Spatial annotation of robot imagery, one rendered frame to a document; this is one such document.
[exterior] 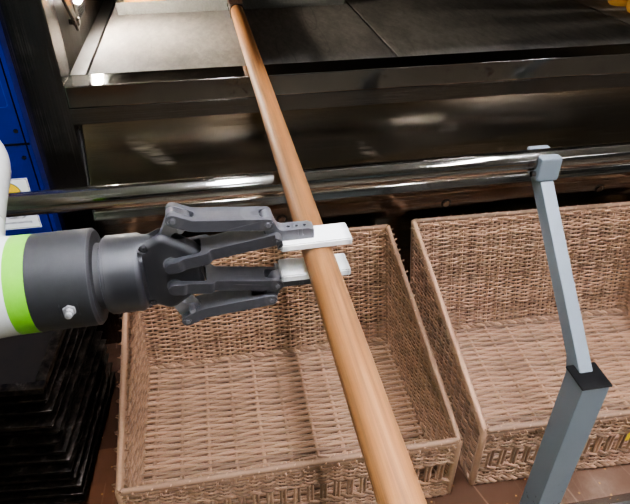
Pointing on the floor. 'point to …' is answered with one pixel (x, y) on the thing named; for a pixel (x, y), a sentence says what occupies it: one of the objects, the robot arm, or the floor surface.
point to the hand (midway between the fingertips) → (315, 252)
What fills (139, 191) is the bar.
